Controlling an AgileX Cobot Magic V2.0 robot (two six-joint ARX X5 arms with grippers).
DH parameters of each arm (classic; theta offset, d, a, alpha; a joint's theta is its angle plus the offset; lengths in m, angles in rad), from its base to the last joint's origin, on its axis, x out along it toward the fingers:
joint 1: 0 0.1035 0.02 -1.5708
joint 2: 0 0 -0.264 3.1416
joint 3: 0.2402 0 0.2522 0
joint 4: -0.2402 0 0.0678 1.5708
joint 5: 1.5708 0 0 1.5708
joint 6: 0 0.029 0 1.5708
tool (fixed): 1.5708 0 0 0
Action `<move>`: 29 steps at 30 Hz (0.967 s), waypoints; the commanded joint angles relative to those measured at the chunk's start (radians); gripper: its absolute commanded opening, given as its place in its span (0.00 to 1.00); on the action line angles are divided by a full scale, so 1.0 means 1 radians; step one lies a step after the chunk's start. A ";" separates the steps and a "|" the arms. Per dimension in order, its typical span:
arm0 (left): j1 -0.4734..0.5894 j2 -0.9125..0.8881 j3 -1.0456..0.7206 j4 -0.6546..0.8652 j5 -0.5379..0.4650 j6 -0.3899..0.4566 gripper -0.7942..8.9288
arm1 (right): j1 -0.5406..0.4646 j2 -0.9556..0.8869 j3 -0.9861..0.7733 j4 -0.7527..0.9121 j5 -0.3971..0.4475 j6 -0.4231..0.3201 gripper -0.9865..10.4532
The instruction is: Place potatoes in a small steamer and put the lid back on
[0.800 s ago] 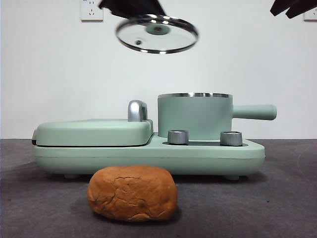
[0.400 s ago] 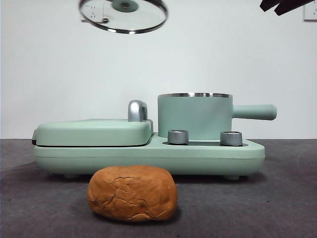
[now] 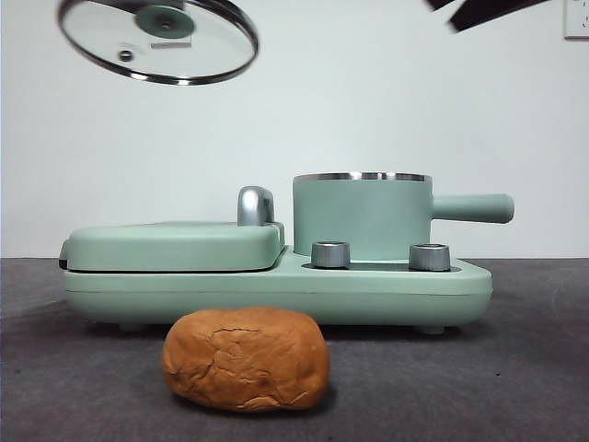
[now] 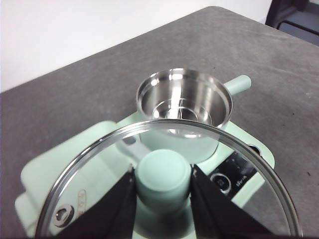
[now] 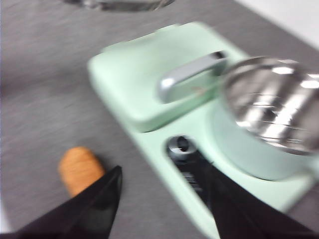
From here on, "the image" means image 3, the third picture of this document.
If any brown potato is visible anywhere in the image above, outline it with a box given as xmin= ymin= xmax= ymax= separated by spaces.
xmin=160 ymin=307 xmax=330 ymax=413

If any mint green pot with handle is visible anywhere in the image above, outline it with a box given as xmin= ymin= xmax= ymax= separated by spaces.
xmin=292 ymin=178 xmax=515 ymax=260

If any silver control knob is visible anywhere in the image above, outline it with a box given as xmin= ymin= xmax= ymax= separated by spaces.
xmin=310 ymin=239 xmax=351 ymax=269
xmin=408 ymin=242 xmax=451 ymax=272

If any white wall socket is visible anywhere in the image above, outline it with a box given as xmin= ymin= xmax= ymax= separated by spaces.
xmin=563 ymin=0 xmax=589 ymax=41

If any mint green breakfast machine base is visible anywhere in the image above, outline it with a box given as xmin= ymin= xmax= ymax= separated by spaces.
xmin=61 ymin=245 xmax=493 ymax=335

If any glass lid with green knob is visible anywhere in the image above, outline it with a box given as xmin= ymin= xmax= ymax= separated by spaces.
xmin=57 ymin=0 xmax=260 ymax=87

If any steel steamer insert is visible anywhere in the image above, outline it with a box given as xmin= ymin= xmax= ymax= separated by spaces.
xmin=294 ymin=170 xmax=432 ymax=182

